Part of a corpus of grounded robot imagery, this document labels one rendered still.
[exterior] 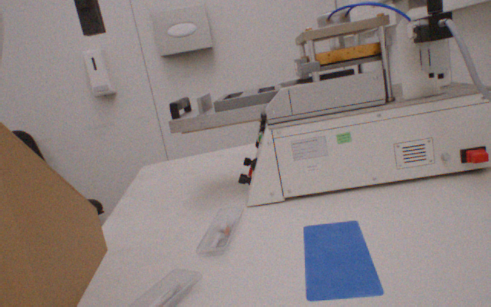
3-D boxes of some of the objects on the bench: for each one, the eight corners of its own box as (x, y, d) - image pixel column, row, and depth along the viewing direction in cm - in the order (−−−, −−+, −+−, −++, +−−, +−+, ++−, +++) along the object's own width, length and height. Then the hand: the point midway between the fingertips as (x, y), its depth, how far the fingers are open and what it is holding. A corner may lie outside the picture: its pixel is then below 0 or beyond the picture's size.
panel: (252, 168, 119) (268, 110, 114) (246, 203, 89) (267, 127, 85) (246, 166, 119) (261, 108, 114) (238, 201, 89) (258, 124, 85)
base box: (431, 139, 115) (425, 81, 112) (506, 176, 79) (501, 91, 75) (253, 167, 121) (243, 113, 117) (245, 214, 84) (230, 138, 81)
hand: (88, 10), depth 58 cm, fingers closed
